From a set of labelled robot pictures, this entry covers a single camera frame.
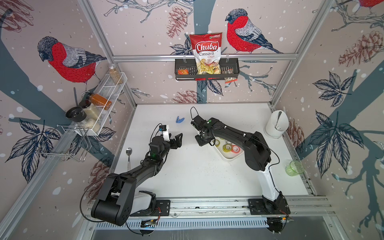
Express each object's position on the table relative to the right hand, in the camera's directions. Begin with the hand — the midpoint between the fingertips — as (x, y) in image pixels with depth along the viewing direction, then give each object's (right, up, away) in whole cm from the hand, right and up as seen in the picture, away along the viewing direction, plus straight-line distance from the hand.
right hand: (201, 141), depth 93 cm
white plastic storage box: (+18, -9, -2) cm, 20 cm away
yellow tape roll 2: (+16, -4, -1) cm, 17 cm away
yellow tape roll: (+11, -2, +3) cm, 12 cm away
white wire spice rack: (-54, +31, -8) cm, 63 cm away
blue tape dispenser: (-16, +12, +16) cm, 26 cm away
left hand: (-13, +7, -6) cm, 17 cm away
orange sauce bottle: (-50, +23, -21) cm, 59 cm away
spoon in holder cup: (+50, +10, +4) cm, 52 cm away
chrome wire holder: (-55, +6, -35) cm, 65 cm away
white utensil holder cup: (+53, +12, -1) cm, 54 cm away
